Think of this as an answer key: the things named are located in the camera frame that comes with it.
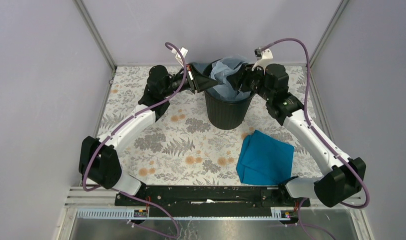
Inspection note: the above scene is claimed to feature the bright blue folded cloth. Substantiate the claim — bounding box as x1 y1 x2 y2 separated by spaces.
236 130 294 186

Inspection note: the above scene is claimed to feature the black plastic trash bin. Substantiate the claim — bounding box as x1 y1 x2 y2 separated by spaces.
203 57 255 130

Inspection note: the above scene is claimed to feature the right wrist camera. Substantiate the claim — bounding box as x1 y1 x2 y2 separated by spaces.
252 48 273 71

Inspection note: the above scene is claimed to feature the light blue plastic trash bag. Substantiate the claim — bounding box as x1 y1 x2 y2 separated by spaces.
209 55 253 102

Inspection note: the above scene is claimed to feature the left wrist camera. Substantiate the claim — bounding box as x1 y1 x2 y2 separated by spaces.
171 47 188 68

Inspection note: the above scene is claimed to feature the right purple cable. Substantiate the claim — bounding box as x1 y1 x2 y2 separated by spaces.
253 37 371 210

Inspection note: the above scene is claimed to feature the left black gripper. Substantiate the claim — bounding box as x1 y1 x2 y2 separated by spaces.
161 63 218 98

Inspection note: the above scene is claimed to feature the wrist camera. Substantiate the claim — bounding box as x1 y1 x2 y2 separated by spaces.
171 47 188 68
252 48 273 71

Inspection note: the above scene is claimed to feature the floral patterned table mat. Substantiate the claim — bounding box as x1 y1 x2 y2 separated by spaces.
98 66 322 186

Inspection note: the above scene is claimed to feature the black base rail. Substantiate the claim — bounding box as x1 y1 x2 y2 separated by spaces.
115 185 302 218

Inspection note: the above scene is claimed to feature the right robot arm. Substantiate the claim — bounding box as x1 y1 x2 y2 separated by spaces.
226 63 370 209

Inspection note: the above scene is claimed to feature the grey-blue crumpled cloth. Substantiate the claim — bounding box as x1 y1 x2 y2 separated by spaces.
190 62 209 75

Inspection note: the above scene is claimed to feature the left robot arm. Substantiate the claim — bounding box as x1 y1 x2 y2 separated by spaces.
79 63 218 206

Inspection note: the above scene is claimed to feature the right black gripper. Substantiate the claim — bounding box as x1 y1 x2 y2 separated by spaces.
225 62 273 102

